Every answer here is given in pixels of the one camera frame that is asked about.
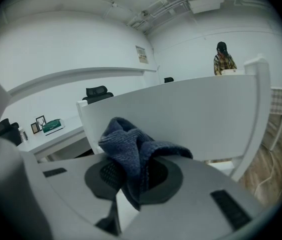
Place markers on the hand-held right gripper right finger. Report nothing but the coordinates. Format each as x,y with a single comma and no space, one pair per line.
193,209

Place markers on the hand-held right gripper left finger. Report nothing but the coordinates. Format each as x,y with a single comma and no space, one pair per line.
71,181

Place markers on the blue cloth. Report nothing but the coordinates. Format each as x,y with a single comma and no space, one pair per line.
131,149

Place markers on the white chair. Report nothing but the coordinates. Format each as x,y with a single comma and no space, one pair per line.
181,109

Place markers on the black office chair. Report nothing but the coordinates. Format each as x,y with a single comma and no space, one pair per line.
7,131
97,94
168,80

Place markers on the table with checked cloth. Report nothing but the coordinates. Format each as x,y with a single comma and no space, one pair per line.
279,100

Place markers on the white desk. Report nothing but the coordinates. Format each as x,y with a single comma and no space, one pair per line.
56,140

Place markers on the green tissue box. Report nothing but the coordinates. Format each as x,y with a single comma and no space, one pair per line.
53,127

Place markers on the white box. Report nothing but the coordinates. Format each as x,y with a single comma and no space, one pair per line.
233,71

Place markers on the white ceiling pipes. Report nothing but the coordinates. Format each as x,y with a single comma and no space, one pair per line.
156,10

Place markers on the small brown picture frame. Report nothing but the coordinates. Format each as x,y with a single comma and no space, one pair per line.
34,128

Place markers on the black picture frame with deer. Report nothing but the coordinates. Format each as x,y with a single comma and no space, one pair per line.
41,122

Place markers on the wall poster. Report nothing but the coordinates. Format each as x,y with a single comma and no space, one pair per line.
141,54

